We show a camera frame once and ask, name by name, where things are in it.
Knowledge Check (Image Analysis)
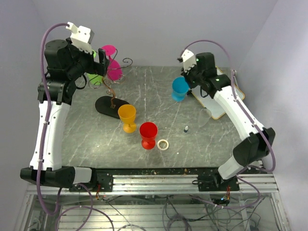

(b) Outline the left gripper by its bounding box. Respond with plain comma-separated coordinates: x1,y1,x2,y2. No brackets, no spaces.
66,37,111,80

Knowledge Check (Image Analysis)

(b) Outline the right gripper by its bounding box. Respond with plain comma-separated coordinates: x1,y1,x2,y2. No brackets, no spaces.
180,61,204,90

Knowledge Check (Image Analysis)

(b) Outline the pink plastic wine glass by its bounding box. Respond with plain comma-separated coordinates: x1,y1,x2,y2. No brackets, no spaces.
101,44,123,82

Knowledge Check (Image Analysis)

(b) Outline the green plastic wine glass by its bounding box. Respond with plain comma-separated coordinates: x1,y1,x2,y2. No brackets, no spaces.
86,50,104,88

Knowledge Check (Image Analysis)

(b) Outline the blue plastic wine glass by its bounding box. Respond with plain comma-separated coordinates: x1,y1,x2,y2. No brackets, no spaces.
171,77,189,102

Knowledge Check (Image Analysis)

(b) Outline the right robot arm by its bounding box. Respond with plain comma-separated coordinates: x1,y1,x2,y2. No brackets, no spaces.
179,49,275,191

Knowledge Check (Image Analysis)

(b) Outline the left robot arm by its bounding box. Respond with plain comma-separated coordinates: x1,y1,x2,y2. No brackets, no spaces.
20,38,110,191

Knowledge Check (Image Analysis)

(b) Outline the orange plastic wine glass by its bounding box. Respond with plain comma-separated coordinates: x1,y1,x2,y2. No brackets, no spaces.
118,104,137,133

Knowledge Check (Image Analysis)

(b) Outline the red plastic wine glass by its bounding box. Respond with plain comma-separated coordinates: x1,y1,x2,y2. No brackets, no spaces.
139,122,158,150

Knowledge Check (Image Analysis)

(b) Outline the white board yellow rim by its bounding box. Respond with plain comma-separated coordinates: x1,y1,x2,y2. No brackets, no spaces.
191,67,245,120

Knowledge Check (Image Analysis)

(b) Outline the white tape roll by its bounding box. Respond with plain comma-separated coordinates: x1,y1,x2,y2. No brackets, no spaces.
157,139,169,151

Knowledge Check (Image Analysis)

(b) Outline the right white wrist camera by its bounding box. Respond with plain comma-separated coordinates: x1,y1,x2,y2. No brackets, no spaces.
177,49,197,73

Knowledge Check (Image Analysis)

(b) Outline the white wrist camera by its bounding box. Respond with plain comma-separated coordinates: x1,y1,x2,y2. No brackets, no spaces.
66,22,94,55
177,49,197,73

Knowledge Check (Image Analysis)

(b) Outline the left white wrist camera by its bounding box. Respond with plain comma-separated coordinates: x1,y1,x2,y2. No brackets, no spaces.
66,22,94,55

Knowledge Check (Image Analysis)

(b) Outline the copper wire glass rack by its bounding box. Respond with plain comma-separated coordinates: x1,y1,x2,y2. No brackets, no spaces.
88,48,133,119

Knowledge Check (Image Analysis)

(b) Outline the aluminium mounting rail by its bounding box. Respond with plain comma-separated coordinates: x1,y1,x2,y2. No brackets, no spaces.
26,168,280,195

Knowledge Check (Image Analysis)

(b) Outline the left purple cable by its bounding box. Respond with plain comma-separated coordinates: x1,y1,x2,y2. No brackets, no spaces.
36,23,115,231

